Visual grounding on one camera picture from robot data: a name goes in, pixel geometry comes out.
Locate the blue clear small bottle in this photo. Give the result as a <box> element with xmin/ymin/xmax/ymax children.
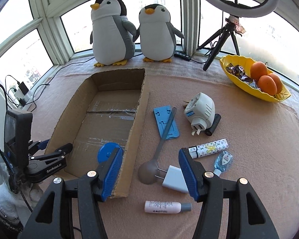
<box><xmin>213</xmin><ymin>151</ymin><xmax>233</xmax><ymax>176</ymax></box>

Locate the blue round tape measure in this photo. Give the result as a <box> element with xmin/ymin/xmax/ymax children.
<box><xmin>97</xmin><ymin>142</ymin><xmax>122</xmax><ymax>164</ymax></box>

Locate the patterned white lighter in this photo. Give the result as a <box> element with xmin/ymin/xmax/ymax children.
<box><xmin>187</xmin><ymin>139</ymin><xmax>229</xmax><ymax>159</ymax></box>

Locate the white usb charger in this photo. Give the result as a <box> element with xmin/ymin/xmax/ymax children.
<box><xmin>154</xmin><ymin>165</ymin><xmax>189</xmax><ymax>194</ymax></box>

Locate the pink lotion bottle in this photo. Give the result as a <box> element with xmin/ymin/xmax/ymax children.
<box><xmin>144</xmin><ymin>201</ymin><xmax>192</xmax><ymax>214</ymax></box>

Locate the black cylinder tube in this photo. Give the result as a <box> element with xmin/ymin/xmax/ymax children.
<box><xmin>205</xmin><ymin>113</ymin><xmax>221</xmax><ymax>136</ymax></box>

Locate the brown cardboard box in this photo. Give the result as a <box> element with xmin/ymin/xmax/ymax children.
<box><xmin>45</xmin><ymin>69</ymin><xmax>149</xmax><ymax>198</ymax></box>

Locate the grey metal spoon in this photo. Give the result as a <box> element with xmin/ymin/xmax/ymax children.
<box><xmin>138</xmin><ymin>107</ymin><xmax>177</xmax><ymax>184</ymax></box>

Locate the white travel adapter plug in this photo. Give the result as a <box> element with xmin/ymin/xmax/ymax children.
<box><xmin>184</xmin><ymin>92</ymin><xmax>215</xmax><ymax>135</ymax></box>

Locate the white power strip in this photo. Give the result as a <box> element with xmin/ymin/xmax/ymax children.
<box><xmin>13</xmin><ymin>89</ymin><xmax>33</xmax><ymax>110</ymax></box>

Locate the pink towel mat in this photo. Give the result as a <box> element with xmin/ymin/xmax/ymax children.
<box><xmin>27</xmin><ymin>68</ymin><xmax>299</xmax><ymax>239</ymax></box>

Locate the blue plastic phone stand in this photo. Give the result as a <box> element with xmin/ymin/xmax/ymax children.
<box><xmin>153</xmin><ymin>105</ymin><xmax>180</xmax><ymax>140</ymax></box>

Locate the orange fruit right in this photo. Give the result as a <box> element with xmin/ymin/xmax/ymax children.
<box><xmin>269</xmin><ymin>73</ymin><xmax>283</xmax><ymax>94</ymax></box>

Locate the yellow fruit bowl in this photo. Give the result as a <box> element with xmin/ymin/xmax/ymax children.
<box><xmin>220</xmin><ymin>55</ymin><xmax>291</xmax><ymax>103</ymax></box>

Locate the wrapped candies pile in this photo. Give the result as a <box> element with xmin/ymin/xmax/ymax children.
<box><xmin>226</xmin><ymin>64</ymin><xmax>260</xmax><ymax>90</ymax></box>

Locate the large penguin plush toy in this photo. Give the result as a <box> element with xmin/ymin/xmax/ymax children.
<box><xmin>90</xmin><ymin>0</ymin><xmax>137</xmax><ymax>67</ymax></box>

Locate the checkered grey cloth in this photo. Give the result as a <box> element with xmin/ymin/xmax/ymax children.
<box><xmin>57</xmin><ymin>56</ymin><xmax>299</xmax><ymax>115</ymax></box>

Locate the black inline remote control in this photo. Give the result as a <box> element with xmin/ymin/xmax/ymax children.
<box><xmin>174</xmin><ymin>51</ymin><xmax>191</xmax><ymax>62</ymax></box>

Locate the small penguin plush toy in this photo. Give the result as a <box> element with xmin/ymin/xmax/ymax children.
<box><xmin>133</xmin><ymin>4</ymin><xmax>184</xmax><ymax>63</ymax></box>

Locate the black tripod stand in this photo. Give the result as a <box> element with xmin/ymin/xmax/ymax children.
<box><xmin>197</xmin><ymin>15</ymin><xmax>240</xmax><ymax>71</ymax></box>

